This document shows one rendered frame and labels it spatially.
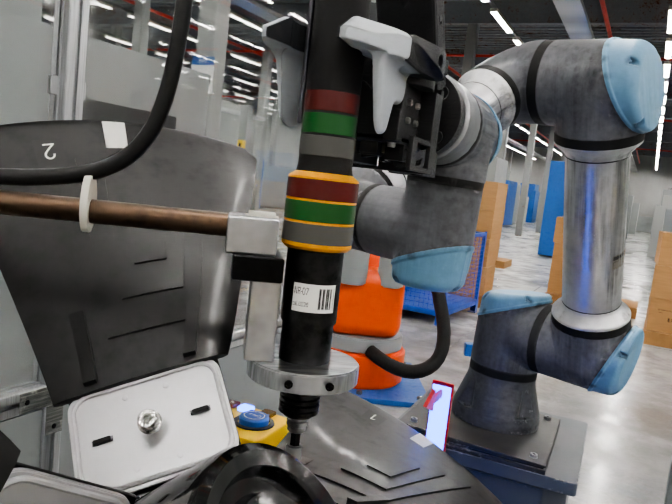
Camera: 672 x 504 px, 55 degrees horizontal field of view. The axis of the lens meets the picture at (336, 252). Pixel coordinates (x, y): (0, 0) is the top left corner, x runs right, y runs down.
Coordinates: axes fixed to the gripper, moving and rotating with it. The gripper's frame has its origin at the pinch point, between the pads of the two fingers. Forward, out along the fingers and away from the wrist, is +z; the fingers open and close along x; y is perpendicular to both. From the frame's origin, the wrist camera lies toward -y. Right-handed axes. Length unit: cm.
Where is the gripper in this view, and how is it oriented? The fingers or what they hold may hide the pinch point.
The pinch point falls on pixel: (314, 23)
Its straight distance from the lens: 38.0
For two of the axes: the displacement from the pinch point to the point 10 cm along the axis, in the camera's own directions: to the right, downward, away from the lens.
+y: -1.2, 9.9, 1.0
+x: -8.9, -1.5, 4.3
